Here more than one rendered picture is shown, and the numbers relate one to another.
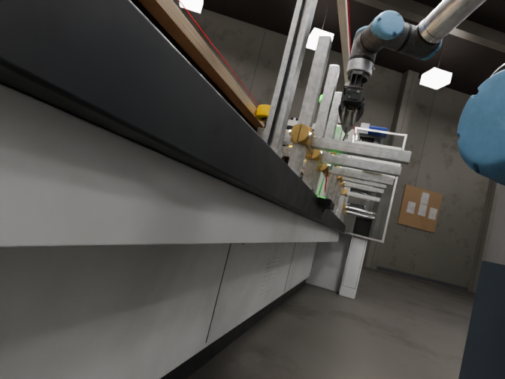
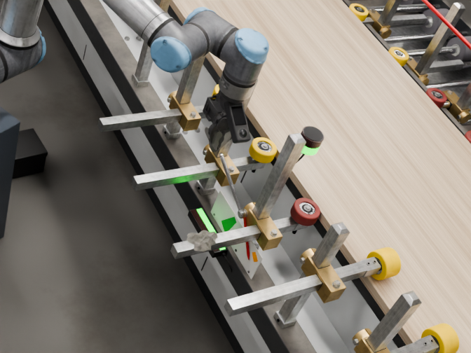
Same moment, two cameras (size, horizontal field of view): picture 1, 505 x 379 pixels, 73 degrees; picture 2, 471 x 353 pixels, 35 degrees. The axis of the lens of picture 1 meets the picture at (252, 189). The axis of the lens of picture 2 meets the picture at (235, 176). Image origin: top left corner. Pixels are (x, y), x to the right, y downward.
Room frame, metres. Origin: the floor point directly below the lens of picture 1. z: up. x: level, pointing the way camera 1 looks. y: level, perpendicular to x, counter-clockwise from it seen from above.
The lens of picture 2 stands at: (1.99, -1.67, 2.33)
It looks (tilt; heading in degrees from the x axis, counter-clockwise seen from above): 42 degrees down; 116
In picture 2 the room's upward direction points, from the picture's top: 24 degrees clockwise
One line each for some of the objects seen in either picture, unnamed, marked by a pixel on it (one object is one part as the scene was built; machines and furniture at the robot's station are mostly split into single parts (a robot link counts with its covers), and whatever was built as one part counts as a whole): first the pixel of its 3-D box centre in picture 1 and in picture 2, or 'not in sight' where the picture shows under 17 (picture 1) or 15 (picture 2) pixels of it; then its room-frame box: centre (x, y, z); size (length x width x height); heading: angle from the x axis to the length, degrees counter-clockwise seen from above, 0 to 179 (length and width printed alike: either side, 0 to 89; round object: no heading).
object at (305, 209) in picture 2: not in sight; (301, 219); (1.51, -0.16, 0.85); 0.08 x 0.08 x 0.11
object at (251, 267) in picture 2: (322, 189); (235, 234); (1.39, -0.28, 0.75); 0.26 x 0.01 x 0.10; 161
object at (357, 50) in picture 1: (364, 47); (245, 57); (1.21, -0.27, 1.27); 0.10 x 0.09 x 0.12; 8
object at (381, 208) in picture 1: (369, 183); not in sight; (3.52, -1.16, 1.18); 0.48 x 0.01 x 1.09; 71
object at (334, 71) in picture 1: (320, 129); (225, 136); (1.19, -0.18, 0.93); 0.04 x 0.04 x 0.48; 71
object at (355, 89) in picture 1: (354, 90); (226, 106); (1.21, -0.27, 1.10); 0.09 x 0.08 x 0.12; 161
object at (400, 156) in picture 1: (328, 145); (165, 117); (0.97, -0.18, 0.82); 0.44 x 0.03 x 0.04; 71
